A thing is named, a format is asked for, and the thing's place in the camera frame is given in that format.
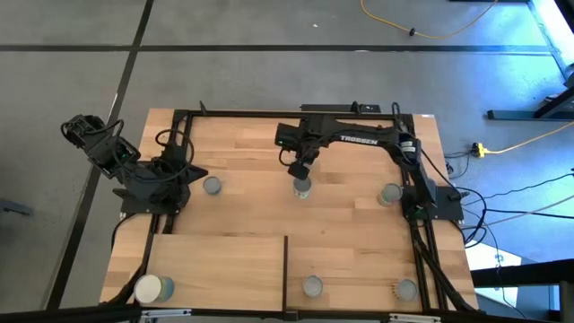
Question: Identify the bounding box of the cream green label can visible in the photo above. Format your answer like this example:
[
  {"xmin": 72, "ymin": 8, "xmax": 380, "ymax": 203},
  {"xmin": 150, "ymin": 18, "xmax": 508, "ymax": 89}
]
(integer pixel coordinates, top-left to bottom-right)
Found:
[{"xmin": 376, "ymin": 182, "xmax": 404, "ymax": 208}]

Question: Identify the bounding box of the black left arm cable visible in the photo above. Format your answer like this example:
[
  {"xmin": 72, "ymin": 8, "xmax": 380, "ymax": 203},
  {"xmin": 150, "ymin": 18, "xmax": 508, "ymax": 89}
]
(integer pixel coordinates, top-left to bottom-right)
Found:
[{"xmin": 154, "ymin": 128, "xmax": 196, "ymax": 183}]

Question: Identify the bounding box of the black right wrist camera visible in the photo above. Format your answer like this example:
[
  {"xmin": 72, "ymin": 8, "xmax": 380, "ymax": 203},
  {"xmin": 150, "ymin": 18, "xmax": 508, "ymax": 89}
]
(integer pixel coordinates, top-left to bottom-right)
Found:
[{"xmin": 287, "ymin": 161, "xmax": 311, "ymax": 181}]

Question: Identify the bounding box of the black floor cable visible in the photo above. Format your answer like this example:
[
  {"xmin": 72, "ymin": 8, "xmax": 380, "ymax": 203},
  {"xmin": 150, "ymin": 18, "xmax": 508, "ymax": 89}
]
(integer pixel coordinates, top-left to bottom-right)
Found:
[
  {"xmin": 487, "ymin": 172, "xmax": 574, "ymax": 201},
  {"xmin": 461, "ymin": 204, "xmax": 574, "ymax": 248}
]

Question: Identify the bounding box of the yellow cable with black plug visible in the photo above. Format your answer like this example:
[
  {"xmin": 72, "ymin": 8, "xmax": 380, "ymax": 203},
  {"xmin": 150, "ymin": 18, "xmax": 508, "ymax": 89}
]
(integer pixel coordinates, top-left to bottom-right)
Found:
[{"xmin": 360, "ymin": 0, "xmax": 500, "ymax": 40}]

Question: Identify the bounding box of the black floor stand base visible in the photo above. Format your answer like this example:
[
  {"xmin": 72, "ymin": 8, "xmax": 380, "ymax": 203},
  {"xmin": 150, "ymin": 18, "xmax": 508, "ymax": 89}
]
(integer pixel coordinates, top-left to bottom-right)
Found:
[{"xmin": 487, "ymin": 84, "xmax": 574, "ymax": 121}]

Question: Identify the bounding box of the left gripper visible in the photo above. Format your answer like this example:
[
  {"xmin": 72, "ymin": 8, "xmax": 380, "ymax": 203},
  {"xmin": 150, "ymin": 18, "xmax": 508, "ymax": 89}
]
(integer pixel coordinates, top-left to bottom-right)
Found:
[{"xmin": 151, "ymin": 153, "xmax": 210, "ymax": 192}]

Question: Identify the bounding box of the tall blue label can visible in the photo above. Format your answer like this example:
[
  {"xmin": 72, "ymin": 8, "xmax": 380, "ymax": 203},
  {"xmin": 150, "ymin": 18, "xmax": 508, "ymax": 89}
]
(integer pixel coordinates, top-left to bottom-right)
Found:
[{"xmin": 133, "ymin": 274, "xmax": 176, "ymax": 305}]

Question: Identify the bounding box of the tall pale label can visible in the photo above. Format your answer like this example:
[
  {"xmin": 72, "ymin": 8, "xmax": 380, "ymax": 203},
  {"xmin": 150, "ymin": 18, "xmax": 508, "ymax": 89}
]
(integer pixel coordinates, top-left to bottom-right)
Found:
[{"xmin": 292, "ymin": 177, "xmax": 313, "ymax": 200}]

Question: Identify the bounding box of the gray floor stand foot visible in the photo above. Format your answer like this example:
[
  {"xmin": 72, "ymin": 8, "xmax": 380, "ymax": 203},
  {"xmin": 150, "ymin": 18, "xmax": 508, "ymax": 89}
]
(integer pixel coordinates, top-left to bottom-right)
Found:
[{"xmin": 0, "ymin": 196, "xmax": 35, "ymax": 219}]

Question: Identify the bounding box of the black bar device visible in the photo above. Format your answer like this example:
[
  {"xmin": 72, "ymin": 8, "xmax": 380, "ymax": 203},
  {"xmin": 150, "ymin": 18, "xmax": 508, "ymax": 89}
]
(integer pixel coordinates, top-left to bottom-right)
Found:
[{"xmin": 299, "ymin": 100, "xmax": 382, "ymax": 115}]

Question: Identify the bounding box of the can with orange ring label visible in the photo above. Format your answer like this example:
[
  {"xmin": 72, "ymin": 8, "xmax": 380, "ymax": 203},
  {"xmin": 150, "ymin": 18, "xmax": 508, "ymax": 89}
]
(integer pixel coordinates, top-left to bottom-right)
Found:
[{"xmin": 390, "ymin": 278, "xmax": 419, "ymax": 302}]

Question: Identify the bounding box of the red can with yellow rings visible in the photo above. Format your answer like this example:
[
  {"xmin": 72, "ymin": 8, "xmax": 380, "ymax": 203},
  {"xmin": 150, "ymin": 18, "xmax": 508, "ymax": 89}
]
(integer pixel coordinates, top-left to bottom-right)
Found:
[{"xmin": 301, "ymin": 275, "xmax": 325, "ymax": 299}]

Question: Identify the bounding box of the short gray-blue can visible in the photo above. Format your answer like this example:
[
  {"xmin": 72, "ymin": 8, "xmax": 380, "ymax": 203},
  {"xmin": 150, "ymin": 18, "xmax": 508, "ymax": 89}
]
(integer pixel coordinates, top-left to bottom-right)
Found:
[{"xmin": 202, "ymin": 175, "xmax": 223, "ymax": 196}]

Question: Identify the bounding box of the white label plate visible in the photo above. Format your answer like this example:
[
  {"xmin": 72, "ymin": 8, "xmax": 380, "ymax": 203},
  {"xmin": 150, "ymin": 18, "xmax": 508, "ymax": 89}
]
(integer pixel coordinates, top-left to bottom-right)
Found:
[
  {"xmin": 141, "ymin": 308, "xmax": 193, "ymax": 319},
  {"xmin": 388, "ymin": 312, "xmax": 442, "ymax": 323}
]

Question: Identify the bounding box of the black overhead rig beam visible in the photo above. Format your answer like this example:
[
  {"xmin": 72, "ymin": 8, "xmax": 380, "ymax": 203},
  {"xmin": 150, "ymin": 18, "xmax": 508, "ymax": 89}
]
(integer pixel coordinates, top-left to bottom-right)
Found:
[
  {"xmin": 0, "ymin": 302, "xmax": 574, "ymax": 323},
  {"xmin": 470, "ymin": 258, "xmax": 574, "ymax": 289}
]

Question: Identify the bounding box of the black aluminium table frame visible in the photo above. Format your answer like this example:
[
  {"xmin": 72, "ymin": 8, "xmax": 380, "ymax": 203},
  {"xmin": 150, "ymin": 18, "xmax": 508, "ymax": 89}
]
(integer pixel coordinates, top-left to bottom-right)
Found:
[{"xmin": 100, "ymin": 100, "xmax": 480, "ymax": 315}]

